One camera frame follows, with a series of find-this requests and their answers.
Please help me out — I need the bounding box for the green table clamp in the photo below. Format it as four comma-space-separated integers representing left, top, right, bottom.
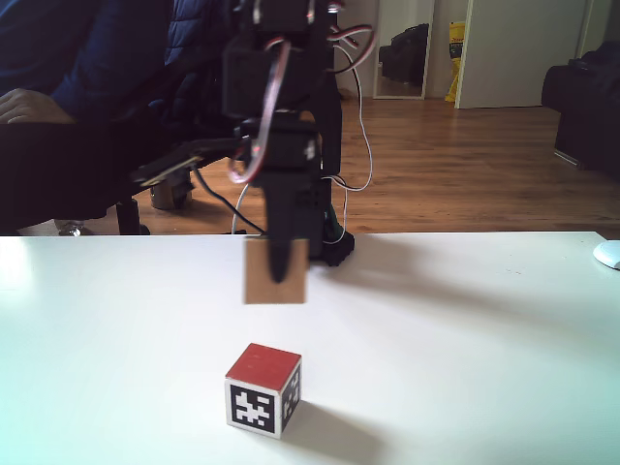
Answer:
323, 205, 347, 243

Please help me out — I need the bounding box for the person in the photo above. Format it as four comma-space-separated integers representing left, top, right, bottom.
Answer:
0, 0, 229, 234

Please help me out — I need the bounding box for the white round device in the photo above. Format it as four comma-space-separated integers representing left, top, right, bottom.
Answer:
592, 240, 620, 271

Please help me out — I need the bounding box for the thin black cable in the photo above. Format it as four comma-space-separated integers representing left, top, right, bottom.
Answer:
191, 167, 267, 236

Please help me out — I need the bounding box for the red white servo cable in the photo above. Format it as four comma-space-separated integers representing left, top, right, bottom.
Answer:
228, 41, 293, 184

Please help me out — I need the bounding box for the person's hand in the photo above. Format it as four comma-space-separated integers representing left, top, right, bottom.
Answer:
0, 88, 78, 125

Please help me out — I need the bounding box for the black office chair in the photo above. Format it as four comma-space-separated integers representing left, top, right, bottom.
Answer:
52, 62, 243, 238

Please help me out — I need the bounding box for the standing mirror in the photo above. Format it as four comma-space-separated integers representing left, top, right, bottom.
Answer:
372, 0, 436, 101

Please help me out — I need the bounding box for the yellow bag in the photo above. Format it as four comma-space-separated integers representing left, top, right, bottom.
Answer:
444, 20, 467, 104

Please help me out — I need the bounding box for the white door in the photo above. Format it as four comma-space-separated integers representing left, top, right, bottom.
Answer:
454, 0, 606, 110

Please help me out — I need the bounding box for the wooden cube with green face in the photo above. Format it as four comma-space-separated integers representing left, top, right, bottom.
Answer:
243, 236, 310, 305

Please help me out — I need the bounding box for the black sofa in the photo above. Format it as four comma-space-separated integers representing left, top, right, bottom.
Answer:
541, 41, 620, 183

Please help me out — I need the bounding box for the red-topped cube with marker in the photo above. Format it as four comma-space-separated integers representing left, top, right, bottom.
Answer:
224, 342, 303, 441

